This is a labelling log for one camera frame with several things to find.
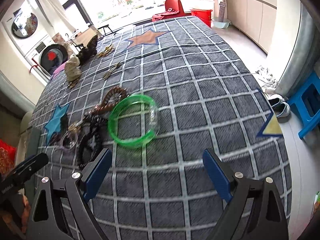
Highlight brown wooden bead bracelet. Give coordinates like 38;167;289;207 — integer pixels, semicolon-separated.
91;86;128;114

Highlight grey open storage box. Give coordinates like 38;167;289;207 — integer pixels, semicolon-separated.
15;126;41;204

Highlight beige low cabinet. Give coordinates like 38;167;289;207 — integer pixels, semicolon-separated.
226;0;277;53

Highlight dark patterned scrunchie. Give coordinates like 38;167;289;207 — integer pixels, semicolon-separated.
77;34;98;66

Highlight green plastic bangle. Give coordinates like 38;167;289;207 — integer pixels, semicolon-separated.
108;94;160;148

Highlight white slippers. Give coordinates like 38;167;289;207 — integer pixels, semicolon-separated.
268;94;291;119

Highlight red plastic bucket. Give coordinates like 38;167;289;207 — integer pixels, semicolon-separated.
191;9;213;27

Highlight gold chain under scrunchie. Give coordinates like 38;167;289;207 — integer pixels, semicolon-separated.
67;77;81;89

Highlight black hair claw clip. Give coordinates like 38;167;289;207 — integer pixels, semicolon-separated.
60;114;69;137

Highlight wooden folding chair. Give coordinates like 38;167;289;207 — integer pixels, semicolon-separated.
71;24;116;46

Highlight light blue basin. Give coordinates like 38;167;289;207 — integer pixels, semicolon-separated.
212;17;230;29

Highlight cream polka dot scrunchie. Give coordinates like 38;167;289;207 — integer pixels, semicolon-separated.
64;54;82;82

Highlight gold hair clip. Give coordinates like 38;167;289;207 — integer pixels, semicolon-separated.
103;62;122;80

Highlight beige leather armchair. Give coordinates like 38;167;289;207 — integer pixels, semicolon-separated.
20;111;33;134

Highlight white washing machine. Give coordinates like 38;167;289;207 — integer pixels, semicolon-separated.
1;0;68;85

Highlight grey plaid bedspread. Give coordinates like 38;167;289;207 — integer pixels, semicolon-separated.
31;16;292;239

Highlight red embroidered cushion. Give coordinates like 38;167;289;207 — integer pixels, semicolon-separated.
0;140;16;176

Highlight red handled mop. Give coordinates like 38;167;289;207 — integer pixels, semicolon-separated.
29;57;51;79

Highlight blue plastic stool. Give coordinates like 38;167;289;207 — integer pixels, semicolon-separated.
288;71;319;140

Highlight red plastic chair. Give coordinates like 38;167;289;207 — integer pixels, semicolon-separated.
152;0;191;22

